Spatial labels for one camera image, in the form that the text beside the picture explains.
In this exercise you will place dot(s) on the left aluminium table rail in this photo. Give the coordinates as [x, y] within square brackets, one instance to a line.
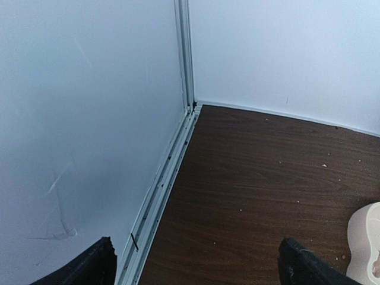
[145, 227]

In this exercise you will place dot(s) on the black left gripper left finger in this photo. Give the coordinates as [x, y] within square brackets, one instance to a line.
[96, 265]

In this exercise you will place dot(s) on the left rear aluminium post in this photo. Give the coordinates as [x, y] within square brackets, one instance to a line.
[185, 53]

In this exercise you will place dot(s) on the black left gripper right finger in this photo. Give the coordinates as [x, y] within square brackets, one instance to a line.
[298, 265]

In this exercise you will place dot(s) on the pink double pet feeder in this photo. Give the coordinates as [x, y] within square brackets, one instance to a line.
[363, 240]

